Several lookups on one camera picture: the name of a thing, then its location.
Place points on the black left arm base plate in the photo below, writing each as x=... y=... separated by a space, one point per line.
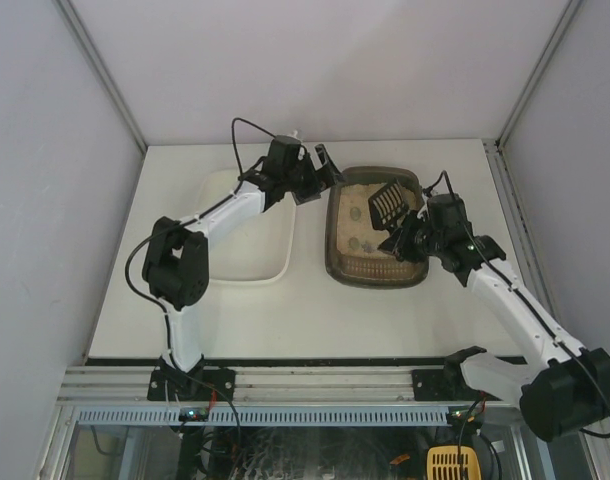
x=200 y=385

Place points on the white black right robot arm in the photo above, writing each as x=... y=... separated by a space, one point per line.
x=562 y=386

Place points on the black slotted litter scoop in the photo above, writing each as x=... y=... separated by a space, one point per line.
x=388 y=206

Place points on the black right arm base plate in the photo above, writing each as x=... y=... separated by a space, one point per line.
x=433 y=385

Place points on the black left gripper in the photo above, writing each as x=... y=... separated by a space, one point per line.
x=311 y=178

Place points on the grey slotted cable duct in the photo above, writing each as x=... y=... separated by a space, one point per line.
x=287 y=416

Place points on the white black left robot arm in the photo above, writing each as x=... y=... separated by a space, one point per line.
x=177 y=261

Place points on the yellow slotted litter scoop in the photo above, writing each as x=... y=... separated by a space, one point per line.
x=450 y=462

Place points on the aluminium front frame rail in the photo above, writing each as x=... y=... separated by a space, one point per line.
x=254 y=385

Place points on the white plastic waste tray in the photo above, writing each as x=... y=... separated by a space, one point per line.
x=248 y=242

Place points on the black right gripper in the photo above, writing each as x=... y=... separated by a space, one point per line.
x=405 y=236

